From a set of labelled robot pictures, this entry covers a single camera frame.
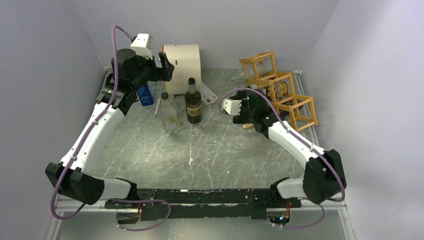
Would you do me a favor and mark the white packaged card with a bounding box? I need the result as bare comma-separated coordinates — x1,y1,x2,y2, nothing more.
200,82,218,106

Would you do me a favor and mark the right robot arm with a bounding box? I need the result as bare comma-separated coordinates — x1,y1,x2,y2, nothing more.
221,88,347,207

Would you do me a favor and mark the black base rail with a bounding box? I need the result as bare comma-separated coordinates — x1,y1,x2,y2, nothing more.
104,188,301,221

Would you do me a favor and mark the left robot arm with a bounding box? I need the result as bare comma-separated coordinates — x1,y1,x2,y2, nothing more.
45,48,175,208

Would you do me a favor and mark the brown bottle with gold cap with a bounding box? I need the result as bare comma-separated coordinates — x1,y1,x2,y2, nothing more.
242,123,255,130

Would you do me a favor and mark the blue rectangular box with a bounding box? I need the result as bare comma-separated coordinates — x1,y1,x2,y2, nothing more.
136,84,154,106

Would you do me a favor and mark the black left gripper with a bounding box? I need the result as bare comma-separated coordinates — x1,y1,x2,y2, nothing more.
131,51,175,91

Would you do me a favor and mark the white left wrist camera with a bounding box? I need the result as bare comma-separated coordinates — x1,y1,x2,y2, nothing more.
130,33,153,60

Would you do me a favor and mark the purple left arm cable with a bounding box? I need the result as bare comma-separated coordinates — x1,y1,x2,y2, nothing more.
50,25,172,233

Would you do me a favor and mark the wooden wine rack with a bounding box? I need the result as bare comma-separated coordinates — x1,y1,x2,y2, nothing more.
239,51,319,131

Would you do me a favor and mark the large clear glass bottle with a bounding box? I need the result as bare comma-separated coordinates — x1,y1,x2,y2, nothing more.
158,91,182,134

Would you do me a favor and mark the dark green labelled wine bottle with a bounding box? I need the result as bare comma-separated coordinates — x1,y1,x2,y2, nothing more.
184,77,202,124

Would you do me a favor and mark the cream cylindrical drum box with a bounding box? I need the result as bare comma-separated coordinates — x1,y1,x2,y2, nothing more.
162,44,202,96

